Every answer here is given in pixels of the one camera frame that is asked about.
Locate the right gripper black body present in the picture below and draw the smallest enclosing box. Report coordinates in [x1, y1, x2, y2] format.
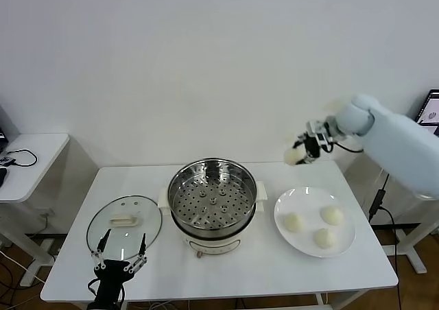
[305, 117, 340, 158]

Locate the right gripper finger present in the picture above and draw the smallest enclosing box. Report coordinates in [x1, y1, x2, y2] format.
[290, 131, 311, 148]
[297, 147, 322, 166]

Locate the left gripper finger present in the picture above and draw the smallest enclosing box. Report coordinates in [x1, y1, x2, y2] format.
[123, 233, 149, 274]
[91, 229, 111, 272]

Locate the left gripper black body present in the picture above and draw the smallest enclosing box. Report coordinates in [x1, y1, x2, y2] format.
[94, 259, 133, 303]

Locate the round glass lid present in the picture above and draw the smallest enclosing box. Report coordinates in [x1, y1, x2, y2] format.
[86, 195, 163, 263]

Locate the white steamed baozi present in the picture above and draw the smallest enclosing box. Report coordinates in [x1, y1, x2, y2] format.
[313, 228, 339, 250]
[283, 212, 306, 234]
[283, 144, 306, 167]
[320, 206, 344, 226]

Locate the perforated steel steamer basket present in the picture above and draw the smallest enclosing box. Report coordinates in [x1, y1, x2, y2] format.
[157, 158, 268, 237]

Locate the white round plate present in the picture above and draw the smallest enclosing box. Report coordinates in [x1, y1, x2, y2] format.
[273, 186, 357, 259]

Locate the cream electric cooker base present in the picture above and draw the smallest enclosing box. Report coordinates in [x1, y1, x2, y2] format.
[158, 186, 267, 258]

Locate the open grey laptop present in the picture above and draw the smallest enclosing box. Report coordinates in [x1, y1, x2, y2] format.
[414, 89, 439, 136]

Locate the white side table with laptop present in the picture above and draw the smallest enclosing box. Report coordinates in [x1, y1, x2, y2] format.
[342, 145, 439, 275]

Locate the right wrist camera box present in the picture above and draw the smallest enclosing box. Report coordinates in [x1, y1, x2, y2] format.
[316, 133, 332, 152]

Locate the white side table with cable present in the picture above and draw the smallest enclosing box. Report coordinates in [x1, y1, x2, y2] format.
[0, 133, 100, 287]

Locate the black looped desk cable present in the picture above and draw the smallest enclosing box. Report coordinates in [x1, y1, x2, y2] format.
[5, 148, 38, 169]

